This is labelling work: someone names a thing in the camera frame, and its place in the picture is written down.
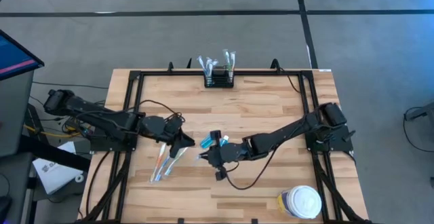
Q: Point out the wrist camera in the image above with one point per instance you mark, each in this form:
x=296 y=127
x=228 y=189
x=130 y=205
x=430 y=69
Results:
x=174 y=122
x=218 y=156

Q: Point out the blue screen monitor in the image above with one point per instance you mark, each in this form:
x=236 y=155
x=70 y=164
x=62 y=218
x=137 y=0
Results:
x=13 y=57

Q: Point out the white tape roll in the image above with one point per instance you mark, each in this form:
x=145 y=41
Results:
x=76 y=178

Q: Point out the grey cabinet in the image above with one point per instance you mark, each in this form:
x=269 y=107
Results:
x=13 y=115

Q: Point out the white paper booklet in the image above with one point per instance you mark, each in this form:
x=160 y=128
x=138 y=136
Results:
x=54 y=176

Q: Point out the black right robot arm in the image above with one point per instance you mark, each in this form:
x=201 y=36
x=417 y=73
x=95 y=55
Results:
x=288 y=132

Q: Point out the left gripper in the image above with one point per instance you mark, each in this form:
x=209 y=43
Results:
x=171 y=135

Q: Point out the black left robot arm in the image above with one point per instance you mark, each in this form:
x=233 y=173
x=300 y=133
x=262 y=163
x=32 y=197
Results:
x=101 y=118

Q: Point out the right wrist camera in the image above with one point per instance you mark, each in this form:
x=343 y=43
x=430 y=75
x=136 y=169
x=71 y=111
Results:
x=218 y=156

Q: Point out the black desk bar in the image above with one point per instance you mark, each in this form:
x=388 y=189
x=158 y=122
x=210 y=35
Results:
x=51 y=152

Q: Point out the grey floor object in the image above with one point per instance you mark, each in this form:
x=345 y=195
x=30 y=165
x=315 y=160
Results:
x=424 y=112

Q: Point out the white wipes canister yellow label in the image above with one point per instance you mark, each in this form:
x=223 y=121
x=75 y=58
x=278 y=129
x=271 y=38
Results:
x=303 y=202

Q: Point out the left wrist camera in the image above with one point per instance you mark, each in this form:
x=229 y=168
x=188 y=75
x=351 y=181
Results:
x=174 y=122

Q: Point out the black frame hook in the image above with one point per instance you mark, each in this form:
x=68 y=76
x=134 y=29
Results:
x=170 y=67
x=275 y=66
x=189 y=64

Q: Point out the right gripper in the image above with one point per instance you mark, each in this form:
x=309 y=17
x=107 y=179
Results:
x=230 y=154

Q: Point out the blue mouthwash bottle white cap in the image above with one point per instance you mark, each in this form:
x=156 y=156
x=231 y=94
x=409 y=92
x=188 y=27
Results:
x=224 y=139
x=205 y=142

